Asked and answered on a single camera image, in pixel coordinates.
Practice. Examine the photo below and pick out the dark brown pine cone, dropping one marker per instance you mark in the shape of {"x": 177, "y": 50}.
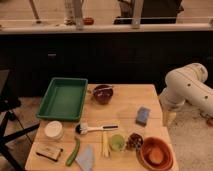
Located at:
{"x": 135, "y": 141}

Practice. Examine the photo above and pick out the green cup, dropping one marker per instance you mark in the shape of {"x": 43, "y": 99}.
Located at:
{"x": 117, "y": 142}

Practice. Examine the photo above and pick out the person in dark clothes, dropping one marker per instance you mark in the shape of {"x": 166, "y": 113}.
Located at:
{"x": 153, "y": 12}

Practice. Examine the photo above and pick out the green cucumber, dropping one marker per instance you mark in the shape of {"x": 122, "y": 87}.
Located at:
{"x": 74, "y": 153}

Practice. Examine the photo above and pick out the dark red bowl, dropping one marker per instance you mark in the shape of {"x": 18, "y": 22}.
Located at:
{"x": 103, "y": 97}

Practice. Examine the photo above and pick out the green plastic tray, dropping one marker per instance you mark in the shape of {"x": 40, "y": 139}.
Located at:
{"x": 64, "y": 99}

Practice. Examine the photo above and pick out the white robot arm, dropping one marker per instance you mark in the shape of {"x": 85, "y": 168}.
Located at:
{"x": 186, "y": 84}

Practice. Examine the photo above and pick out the white dish brush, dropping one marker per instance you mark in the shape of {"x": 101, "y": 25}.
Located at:
{"x": 84, "y": 128}

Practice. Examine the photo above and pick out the red object on counter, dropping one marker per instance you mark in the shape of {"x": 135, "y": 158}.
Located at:
{"x": 88, "y": 21}

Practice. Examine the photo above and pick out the wooden block eraser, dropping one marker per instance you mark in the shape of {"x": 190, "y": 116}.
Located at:
{"x": 50, "y": 152}

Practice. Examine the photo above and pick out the white round lid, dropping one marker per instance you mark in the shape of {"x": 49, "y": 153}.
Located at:
{"x": 54, "y": 130}

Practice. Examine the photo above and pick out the orange bowl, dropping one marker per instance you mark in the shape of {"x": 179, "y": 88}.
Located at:
{"x": 156, "y": 155}

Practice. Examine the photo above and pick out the pale yellow stick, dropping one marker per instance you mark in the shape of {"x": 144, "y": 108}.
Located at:
{"x": 105, "y": 145}

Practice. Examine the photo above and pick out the blue sponge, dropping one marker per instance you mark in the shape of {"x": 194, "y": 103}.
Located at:
{"x": 142, "y": 116}

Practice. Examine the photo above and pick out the light blue cloth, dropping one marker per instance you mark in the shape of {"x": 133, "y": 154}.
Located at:
{"x": 86, "y": 159}

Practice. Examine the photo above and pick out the black chair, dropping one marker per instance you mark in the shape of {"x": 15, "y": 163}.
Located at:
{"x": 9, "y": 116}

